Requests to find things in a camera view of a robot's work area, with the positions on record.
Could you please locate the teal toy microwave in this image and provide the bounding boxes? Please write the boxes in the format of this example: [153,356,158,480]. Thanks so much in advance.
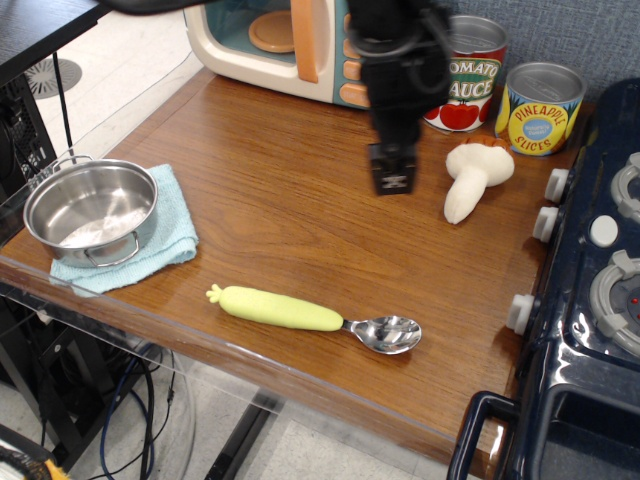
[184,0,370,109]

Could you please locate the white stove knob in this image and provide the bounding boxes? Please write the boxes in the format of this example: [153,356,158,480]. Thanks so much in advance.
[532,207,559,243]
[506,294,535,336]
[544,168,570,204]

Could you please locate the white stove knob upper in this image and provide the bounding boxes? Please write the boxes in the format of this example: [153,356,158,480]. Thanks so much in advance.
[544,168,570,204]

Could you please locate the light blue folded cloth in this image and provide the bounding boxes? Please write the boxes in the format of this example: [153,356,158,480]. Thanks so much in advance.
[50,164,199,297]

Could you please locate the tomato sauce can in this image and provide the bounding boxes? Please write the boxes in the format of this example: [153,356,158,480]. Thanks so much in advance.
[424,15,508,132]

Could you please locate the white stove knob middle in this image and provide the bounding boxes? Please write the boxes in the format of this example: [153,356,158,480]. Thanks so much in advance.
[532,207,559,243]

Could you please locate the black cable under table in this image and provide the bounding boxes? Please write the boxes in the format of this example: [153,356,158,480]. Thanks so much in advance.
[89,344,176,480]

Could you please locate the white stove knob lower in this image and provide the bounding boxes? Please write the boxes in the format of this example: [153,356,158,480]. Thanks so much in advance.
[506,294,535,336]

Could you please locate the pineapple slices can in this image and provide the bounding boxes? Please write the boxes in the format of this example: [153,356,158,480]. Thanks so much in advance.
[494,62,587,157]

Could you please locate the dark blue toy stove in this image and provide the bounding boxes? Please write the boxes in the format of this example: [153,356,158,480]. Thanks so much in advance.
[448,79,639,479]

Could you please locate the spoon with green handle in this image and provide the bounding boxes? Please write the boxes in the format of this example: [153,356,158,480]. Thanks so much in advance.
[206,284,422,355]

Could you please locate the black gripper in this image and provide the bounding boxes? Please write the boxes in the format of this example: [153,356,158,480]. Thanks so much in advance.
[359,29,451,195]

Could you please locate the black desk at left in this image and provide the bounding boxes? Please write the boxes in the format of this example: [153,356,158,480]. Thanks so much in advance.
[0,0,129,201]

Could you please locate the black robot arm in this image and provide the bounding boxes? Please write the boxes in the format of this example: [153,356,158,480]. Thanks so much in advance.
[105,1,451,195]

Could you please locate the white plush mushroom toy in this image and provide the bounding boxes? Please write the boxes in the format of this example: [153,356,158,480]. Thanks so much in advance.
[444,135,515,224]

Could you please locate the stainless steel pot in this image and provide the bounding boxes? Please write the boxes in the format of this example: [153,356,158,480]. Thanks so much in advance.
[23,157,159,268]

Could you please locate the blue cable under table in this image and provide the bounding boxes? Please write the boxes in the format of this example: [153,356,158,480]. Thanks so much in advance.
[99,349,156,480]

